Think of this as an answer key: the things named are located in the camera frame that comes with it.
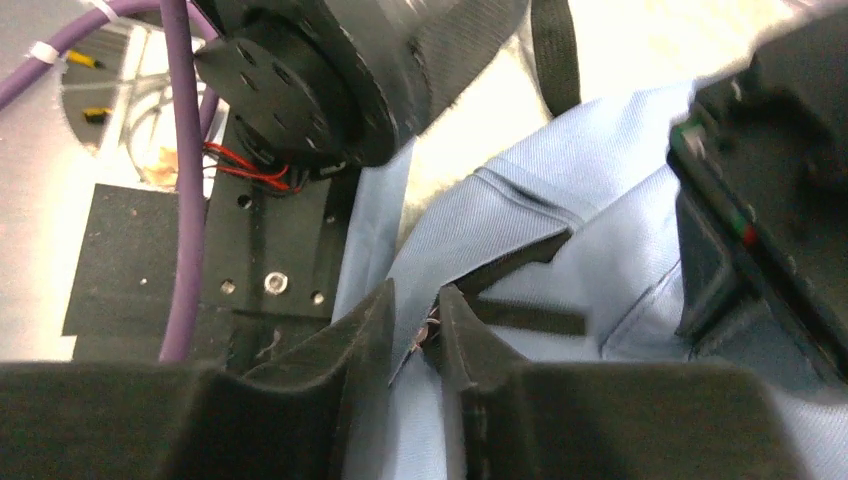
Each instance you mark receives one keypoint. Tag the blue student backpack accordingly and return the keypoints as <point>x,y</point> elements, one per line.
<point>600,170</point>

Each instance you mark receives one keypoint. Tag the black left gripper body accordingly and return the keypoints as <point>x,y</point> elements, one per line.
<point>761,158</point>

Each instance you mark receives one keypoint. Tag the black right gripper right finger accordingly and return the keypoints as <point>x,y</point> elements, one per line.
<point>507,417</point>

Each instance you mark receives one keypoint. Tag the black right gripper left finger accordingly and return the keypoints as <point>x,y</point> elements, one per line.
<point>317,411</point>

